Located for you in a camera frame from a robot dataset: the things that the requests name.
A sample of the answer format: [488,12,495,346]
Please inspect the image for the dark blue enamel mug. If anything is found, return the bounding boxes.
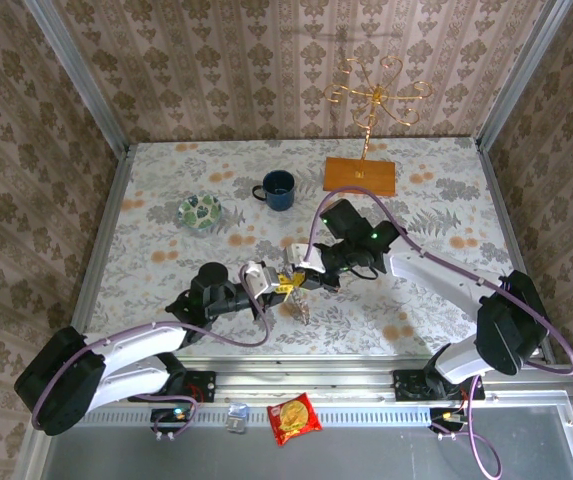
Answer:
[251,169,297,213]

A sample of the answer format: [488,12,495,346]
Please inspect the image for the aluminium frame post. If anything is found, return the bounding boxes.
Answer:
[474,0,573,152]
[21,0,131,157]

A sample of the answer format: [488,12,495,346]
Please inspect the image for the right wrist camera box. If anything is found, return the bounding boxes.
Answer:
[285,241,325,276]

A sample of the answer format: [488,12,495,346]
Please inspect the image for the slotted grey cable duct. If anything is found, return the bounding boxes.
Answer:
[50,402,573,428]

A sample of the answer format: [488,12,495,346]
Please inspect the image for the grey metal shelf plate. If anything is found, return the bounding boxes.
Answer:
[13,405,573,480]

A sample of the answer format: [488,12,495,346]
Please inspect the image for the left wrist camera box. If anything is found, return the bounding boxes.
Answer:
[241,260,280,298]

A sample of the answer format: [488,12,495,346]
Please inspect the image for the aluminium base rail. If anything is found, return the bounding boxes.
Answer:
[35,357,573,404]

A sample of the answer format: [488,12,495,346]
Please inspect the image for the small black controller board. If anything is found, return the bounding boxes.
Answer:
[429,406,470,437]
[150,406,194,438]

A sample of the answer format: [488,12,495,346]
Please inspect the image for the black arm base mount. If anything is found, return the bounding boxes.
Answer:
[392,368,486,403]
[127,370,218,404]

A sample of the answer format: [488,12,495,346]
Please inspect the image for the green leaf pattern bowl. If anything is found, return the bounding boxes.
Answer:
[177,192,224,234]

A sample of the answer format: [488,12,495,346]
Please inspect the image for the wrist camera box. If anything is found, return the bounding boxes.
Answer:
[241,260,280,298]
[285,241,325,276]

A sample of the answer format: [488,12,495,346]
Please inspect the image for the gold wire stand wooden base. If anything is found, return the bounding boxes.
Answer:
[322,54,434,198]

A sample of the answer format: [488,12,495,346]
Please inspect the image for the purple cable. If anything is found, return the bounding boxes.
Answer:
[303,185,573,480]
[30,267,273,442]

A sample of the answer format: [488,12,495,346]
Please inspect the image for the red snack packet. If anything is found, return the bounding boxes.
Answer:
[265,391,324,448]

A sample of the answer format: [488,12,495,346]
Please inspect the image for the aluminium table side rail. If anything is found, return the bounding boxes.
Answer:
[68,143,135,332]
[474,138,558,366]

